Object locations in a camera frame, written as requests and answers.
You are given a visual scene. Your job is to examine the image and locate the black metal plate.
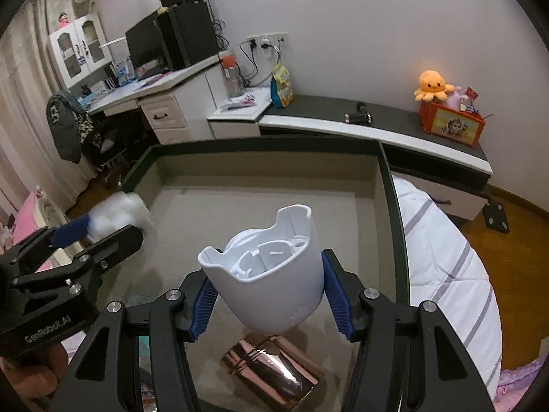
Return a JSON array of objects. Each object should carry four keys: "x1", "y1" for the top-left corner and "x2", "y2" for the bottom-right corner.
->
[{"x1": 482, "y1": 199, "x2": 511, "y2": 233}]

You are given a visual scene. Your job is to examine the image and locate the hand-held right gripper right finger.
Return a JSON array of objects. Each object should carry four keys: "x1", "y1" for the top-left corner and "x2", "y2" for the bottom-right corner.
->
[{"x1": 321, "y1": 249, "x2": 492, "y2": 412}]

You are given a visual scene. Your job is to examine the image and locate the white plastic housing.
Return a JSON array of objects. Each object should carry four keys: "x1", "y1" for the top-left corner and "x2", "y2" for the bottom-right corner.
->
[{"x1": 197, "y1": 205, "x2": 324, "y2": 335}]

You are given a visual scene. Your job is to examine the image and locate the person's left hand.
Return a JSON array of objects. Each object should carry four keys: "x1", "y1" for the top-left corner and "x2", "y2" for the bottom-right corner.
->
[{"x1": 0, "y1": 343, "x2": 69, "y2": 412}]

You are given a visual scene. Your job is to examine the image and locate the black computer tower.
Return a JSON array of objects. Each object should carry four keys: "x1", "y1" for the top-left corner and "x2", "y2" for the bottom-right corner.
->
[{"x1": 156, "y1": 0, "x2": 220, "y2": 70}]

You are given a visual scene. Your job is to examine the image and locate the rose gold metallic cup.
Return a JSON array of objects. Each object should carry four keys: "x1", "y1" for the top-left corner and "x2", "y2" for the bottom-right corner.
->
[{"x1": 220, "y1": 332, "x2": 325, "y2": 410}]

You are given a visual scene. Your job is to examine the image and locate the white grey-striped quilt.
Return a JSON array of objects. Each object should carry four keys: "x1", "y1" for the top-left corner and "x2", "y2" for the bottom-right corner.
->
[{"x1": 392, "y1": 176, "x2": 503, "y2": 391}]

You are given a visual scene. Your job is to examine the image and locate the cream curtain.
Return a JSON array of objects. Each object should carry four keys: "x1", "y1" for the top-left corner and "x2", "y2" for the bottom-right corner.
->
[{"x1": 0, "y1": 0, "x2": 93, "y2": 224}]

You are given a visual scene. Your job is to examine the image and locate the purple lace cloth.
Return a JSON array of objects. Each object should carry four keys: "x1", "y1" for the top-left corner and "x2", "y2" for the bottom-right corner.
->
[{"x1": 493, "y1": 358, "x2": 543, "y2": 412}]

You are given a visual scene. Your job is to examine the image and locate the purple plush toy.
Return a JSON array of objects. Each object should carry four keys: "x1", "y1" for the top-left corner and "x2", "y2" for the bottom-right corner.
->
[{"x1": 446, "y1": 87, "x2": 468, "y2": 110}]

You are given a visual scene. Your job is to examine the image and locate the white computer desk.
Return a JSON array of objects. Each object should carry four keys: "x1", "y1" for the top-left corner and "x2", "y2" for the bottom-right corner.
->
[{"x1": 83, "y1": 54, "x2": 230, "y2": 144}]

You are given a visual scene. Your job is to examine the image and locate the white glass-door hutch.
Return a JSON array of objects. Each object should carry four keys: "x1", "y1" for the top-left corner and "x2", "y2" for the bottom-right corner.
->
[{"x1": 48, "y1": 12, "x2": 113, "y2": 91}]

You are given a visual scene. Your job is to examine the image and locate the blue yellow snack bag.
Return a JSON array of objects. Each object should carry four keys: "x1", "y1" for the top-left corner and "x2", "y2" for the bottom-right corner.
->
[{"x1": 270, "y1": 62, "x2": 296, "y2": 109}]

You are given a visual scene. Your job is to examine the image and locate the black power cable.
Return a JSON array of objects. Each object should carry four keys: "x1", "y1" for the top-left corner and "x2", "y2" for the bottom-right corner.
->
[{"x1": 238, "y1": 39, "x2": 275, "y2": 91}]

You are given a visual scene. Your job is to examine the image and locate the clear plastic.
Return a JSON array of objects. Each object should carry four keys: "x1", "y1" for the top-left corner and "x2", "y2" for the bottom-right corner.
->
[{"x1": 88, "y1": 192, "x2": 153, "y2": 241}]

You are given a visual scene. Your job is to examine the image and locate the row of desk books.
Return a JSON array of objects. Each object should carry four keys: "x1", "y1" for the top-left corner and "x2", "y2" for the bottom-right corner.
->
[{"x1": 103, "y1": 58, "x2": 136, "y2": 89}]

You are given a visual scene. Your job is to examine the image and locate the clear plastic packet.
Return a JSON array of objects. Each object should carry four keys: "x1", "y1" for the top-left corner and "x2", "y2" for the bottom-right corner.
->
[{"x1": 221, "y1": 92, "x2": 258, "y2": 110}]

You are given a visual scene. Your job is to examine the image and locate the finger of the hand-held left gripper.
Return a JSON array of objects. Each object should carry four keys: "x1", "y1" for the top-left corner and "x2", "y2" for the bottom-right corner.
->
[
  {"x1": 0, "y1": 217, "x2": 91, "y2": 273},
  {"x1": 11, "y1": 224, "x2": 144, "y2": 297}
]

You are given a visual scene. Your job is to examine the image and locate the pink bedding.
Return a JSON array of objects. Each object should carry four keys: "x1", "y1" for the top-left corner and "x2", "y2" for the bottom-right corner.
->
[{"x1": 9, "y1": 189, "x2": 48, "y2": 245}]

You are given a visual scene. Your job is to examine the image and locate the black white low cabinet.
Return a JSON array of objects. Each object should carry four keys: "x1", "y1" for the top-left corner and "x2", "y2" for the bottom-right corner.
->
[{"x1": 258, "y1": 94, "x2": 494, "y2": 221}]

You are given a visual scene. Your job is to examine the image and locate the black cables behind tower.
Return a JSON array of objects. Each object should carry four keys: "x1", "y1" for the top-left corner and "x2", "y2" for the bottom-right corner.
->
[{"x1": 201, "y1": 0, "x2": 230, "y2": 52}]

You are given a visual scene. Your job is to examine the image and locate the black massage gun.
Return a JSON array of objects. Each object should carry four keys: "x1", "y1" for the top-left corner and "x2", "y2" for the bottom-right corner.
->
[{"x1": 344, "y1": 102, "x2": 374, "y2": 124}]

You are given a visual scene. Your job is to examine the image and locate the black computer monitor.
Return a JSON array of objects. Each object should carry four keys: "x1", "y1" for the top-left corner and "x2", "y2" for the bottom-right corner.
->
[{"x1": 125, "y1": 16, "x2": 172, "y2": 71}]

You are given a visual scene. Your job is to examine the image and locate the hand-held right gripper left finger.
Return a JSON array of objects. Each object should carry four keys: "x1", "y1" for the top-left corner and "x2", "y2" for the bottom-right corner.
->
[{"x1": 62, "y1": 268, "x2": 219, "y2": 412}]

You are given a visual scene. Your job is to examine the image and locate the white wall socket strip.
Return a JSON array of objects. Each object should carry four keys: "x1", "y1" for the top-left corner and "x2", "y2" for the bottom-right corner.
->
[{"x1": 246, "y1": 31, "x2": 287, "y2": 50}]

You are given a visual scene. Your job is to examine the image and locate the white side cabinet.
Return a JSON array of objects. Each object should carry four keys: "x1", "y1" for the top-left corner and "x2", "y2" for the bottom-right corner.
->
[{"x1": 207, "y1": 87, "x2": 273, "y2": 140}]

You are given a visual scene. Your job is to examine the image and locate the black office chair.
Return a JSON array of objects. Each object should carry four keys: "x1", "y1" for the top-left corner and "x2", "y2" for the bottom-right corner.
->
[{"x1": 79, "y1": 116, "x2": 142, "y2": 190}]

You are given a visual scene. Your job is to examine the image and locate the orange-capped water bottle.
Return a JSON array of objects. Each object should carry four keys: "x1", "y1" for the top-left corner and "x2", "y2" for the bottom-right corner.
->
[{"x1": 221, "y1": 55, "x2": 245, "y2": 99}]

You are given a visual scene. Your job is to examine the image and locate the grey patterned garment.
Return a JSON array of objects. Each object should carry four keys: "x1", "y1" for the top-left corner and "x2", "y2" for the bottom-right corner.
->
[{"x1": 46, "y1": 92, "x2": 97, "y2": 164}]

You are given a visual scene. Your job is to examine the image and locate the orange octopus plush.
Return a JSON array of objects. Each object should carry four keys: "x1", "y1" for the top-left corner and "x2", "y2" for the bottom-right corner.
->
[{"x1": 414, "y1": 70, "x2": 456, "y2": 104}]

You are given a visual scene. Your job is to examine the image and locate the red picture crate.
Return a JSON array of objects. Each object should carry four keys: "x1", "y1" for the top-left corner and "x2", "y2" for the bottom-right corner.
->
[{"x1": 419, "y1": 99, "x2": 487, "y2": 149}]

